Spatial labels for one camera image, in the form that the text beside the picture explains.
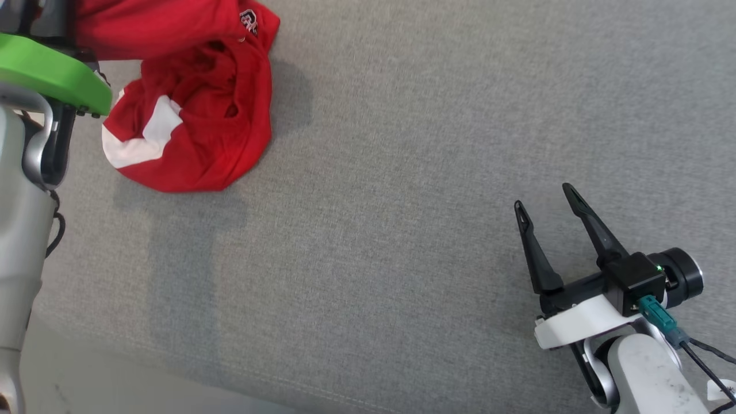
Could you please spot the red basketball jersey white trim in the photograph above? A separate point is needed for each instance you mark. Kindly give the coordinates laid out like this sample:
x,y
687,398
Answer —
x,y
195,149

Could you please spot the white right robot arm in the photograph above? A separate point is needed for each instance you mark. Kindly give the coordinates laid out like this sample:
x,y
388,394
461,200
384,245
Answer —
x,y
650,374

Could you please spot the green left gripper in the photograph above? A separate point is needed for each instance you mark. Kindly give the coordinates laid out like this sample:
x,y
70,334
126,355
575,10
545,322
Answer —
x,y
52,75

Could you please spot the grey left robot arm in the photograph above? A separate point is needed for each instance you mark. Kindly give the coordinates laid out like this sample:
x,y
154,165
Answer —
x,y
17,241

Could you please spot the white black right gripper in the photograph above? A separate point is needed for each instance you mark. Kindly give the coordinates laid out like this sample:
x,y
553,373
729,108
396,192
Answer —
x,y
575,325

